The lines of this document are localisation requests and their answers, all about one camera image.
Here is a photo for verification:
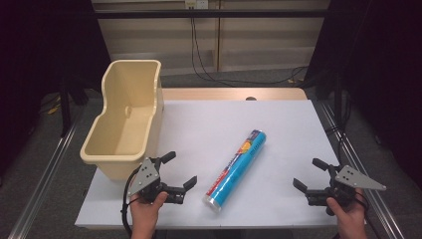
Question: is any black metal stand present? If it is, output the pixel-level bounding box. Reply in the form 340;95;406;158
59;74;74;138

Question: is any white wall outlet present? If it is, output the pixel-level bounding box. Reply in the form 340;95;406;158
184;0;210;11

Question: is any white table sheet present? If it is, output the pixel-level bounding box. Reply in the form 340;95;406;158
74;99;340;231

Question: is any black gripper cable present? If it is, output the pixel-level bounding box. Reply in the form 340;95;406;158
120;164;144;239

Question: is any beige plastic bin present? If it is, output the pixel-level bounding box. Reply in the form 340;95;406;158
80;59;165;182

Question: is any person's left hand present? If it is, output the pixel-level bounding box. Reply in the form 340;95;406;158
129;191;169;232

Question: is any black horizontal bar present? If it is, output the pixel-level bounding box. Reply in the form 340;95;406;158
94;8;330;20

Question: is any dark curtain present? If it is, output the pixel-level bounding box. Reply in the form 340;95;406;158
303;0;422;182

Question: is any black wall cable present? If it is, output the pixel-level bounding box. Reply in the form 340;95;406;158
189;7;311;86

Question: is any person's right hand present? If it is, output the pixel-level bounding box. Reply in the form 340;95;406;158
325;188;368;233

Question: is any metal floor rail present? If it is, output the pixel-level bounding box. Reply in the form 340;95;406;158
7;109;86;239
316;99;406;239

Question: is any blue plastic wrap roll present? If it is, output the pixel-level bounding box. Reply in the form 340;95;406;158
202;128;268;214

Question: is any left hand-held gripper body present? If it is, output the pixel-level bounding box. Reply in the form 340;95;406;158
126;156;166;204

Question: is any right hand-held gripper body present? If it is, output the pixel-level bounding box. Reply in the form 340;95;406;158
325;164;388;217

